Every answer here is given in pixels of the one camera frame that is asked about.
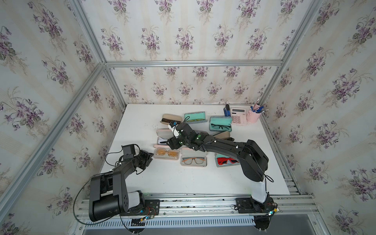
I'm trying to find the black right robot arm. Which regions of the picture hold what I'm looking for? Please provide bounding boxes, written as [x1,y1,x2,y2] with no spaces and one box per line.
[166,122,269,204]

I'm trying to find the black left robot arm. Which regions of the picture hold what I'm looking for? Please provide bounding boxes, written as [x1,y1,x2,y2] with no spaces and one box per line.
[89,150,153,222]

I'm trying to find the orange transparent glasses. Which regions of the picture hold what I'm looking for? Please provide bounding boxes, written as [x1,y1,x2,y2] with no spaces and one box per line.
[156,148,179,159]

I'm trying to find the pink case white sunglasses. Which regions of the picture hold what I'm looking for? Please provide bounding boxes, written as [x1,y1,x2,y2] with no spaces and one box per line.
[156,128,174,146]

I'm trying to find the grey orange glasses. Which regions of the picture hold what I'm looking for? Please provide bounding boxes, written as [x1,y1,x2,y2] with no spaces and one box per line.
[182,157,206,165]

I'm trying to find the beige case brown glasses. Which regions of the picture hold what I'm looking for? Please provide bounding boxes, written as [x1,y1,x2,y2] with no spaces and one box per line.
[160,114,183,125]

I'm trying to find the grey teal-lined glasses case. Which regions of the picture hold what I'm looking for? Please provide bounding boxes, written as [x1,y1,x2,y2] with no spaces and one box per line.
[184,112,208,124]

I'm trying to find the teal case black glasses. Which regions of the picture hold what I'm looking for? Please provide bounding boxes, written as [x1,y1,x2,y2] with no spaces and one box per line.
[209,116,232,132]

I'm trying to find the grey case red sunglasses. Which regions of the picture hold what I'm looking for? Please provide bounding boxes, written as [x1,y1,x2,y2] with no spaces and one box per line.
[215,153,240,167]

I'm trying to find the beige case black glasses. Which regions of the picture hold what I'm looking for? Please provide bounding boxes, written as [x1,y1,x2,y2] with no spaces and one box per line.
[213,131,235,142]

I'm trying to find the blue black stapler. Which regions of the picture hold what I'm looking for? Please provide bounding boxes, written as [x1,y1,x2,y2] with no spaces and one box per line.
[223,104,231,117]

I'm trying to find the pink calculator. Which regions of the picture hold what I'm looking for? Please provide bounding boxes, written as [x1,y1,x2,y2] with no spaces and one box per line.
[231,108,247,125]

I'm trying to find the pink pen cup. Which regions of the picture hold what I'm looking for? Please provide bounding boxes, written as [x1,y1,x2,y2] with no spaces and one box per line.
[246,110,262,123]

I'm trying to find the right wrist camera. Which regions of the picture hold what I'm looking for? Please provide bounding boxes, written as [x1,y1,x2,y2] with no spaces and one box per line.
[168,121,180,138]

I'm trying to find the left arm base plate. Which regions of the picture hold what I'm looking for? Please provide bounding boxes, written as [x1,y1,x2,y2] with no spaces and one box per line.
[120,199,161,217]

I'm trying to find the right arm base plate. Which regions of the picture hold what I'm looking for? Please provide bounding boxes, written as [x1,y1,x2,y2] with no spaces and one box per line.
[234,196,278,216]

